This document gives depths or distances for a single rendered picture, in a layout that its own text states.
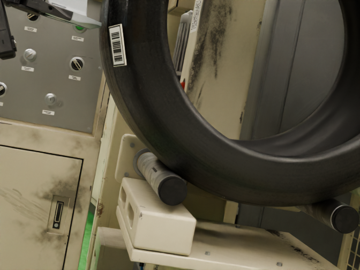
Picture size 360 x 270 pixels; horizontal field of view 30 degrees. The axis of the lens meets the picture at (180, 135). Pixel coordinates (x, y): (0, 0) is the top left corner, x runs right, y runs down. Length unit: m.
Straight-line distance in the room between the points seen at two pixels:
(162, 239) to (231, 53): 0.51
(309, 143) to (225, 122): 0.18
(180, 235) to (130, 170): 0.35
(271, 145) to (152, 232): 0.39
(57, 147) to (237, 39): 0.58
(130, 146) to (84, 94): 0.45
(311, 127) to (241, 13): 0.28
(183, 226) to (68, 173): 0.74
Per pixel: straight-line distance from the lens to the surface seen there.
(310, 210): 1.18
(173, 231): 1.02
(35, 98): 1.76
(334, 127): 1.35
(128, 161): 1.34
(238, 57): 1.40
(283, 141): 1.32
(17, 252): 1.77
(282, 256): 1.19
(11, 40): 1.09
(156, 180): 1.05
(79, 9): 1.09
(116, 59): 1.01
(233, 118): 1.40
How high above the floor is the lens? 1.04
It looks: 3 degrees down
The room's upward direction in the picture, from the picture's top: 11 degrees clockwise
